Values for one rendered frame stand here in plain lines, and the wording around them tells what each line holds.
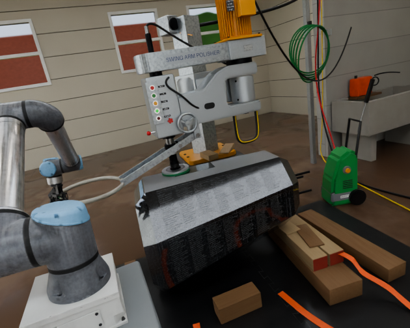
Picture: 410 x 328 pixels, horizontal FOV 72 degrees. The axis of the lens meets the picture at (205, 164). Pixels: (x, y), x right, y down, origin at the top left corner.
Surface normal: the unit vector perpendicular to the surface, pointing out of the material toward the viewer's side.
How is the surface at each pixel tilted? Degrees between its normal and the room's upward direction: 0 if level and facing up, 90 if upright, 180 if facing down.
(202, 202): 45
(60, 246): 86
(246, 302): 90
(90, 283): 68
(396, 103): 90
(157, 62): 90
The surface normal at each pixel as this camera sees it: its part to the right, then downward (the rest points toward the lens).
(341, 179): 0.05, 0.29
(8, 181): 0.58, -0.66
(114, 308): 0.39, 0.22
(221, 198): 0.11, -0.50
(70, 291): 0.11, -0.14
